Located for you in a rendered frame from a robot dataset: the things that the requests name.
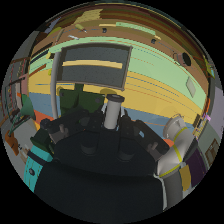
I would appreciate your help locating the light green ruler board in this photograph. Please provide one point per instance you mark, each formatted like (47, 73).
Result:
(136, 27)

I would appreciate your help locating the grey tray with brown rim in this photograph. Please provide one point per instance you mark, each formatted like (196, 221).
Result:
(94, 75)

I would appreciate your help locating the purple cabinet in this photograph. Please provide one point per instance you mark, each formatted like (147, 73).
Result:
(198, 168)

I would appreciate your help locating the brown wooden cabinet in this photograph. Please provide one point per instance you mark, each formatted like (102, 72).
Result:
(212, 149)

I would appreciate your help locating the pink pot with black opening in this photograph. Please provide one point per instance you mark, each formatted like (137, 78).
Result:
(182, 58)

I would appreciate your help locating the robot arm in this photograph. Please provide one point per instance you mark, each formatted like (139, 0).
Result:
(182, 145)

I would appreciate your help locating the dark green stand body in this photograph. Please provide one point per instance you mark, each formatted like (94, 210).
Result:
(70, 99)

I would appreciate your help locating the yellow thread spool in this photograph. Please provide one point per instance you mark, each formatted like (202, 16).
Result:
(49, 55)

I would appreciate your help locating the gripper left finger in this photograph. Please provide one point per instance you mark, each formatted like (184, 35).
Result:
(73, 119)

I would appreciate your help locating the orange leather piece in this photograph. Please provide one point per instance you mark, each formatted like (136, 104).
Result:
(12, 143)

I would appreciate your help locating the tan strip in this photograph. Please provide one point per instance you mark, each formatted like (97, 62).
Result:
(107, 25)

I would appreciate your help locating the green desk lamp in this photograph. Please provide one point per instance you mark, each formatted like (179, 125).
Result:
(27, 106)

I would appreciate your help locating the small yellow block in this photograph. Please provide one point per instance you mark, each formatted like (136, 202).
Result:
(50, 72)

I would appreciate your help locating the small black clip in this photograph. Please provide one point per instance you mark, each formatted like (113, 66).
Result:
(153, 41)
(104, 30)

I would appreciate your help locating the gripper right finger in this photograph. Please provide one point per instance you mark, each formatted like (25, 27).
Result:
(148, 136)

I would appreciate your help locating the pale green square pad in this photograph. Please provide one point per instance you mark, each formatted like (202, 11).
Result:
(191, 86)

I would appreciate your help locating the wall shelf unit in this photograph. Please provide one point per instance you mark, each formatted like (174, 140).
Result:
(10, 91)

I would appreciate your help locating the yellow cloth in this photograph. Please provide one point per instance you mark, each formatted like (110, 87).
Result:
(185, 176)

